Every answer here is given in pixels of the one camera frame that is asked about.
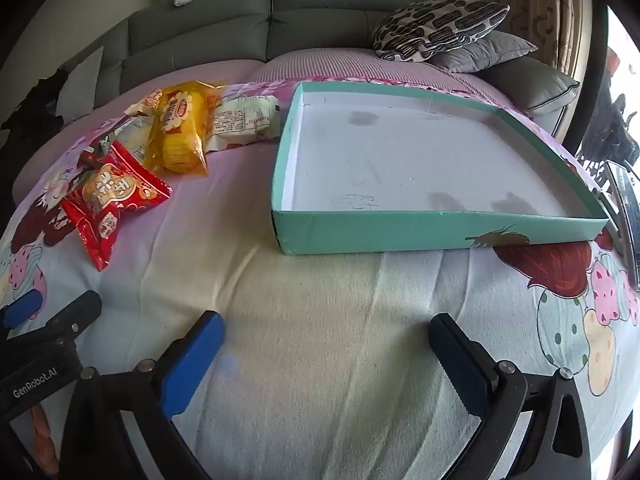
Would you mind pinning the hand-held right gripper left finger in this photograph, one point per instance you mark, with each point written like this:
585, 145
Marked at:
192, 365

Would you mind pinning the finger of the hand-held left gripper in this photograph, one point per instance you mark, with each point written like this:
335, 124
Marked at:
75, 316
20, 308

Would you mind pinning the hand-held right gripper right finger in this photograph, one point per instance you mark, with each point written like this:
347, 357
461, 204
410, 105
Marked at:
460, 362

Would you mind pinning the large red snack packet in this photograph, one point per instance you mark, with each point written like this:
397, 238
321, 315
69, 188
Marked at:
110, 195

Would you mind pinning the teal cardboard box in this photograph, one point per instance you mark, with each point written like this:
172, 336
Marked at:
400, 160

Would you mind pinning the yellow bread packet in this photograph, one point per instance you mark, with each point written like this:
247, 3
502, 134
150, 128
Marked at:
177, 130

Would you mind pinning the green white biscuit packet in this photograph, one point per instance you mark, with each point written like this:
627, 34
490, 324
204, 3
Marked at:
245, 120

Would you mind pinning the person's left hand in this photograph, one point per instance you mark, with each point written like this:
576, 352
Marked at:
41, 435

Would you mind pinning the printed cartoon blanket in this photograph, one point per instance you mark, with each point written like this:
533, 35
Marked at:
300, 335

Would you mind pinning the dark cloth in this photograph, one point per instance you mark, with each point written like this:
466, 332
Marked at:
30, 115

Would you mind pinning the black phone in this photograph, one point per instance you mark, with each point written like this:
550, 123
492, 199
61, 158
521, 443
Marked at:
627, 210

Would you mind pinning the light grey cushion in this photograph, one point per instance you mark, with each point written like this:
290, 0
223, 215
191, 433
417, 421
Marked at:
80, 85

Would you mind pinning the dark balcony furniture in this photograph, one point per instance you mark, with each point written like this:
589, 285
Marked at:
620, 125

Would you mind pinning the dark grey pillow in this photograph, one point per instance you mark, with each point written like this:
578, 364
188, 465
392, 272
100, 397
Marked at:
485, 52

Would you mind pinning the pink sofa cover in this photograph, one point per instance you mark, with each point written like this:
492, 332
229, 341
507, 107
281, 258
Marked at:
320, 62

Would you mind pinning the black white patterned pillow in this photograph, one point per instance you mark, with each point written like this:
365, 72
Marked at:
435, 25

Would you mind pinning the grey sofa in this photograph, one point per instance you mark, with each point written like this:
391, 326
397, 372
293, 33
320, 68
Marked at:
320, 10

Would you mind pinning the black window frame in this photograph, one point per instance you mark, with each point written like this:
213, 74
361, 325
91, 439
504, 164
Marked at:
595, 60

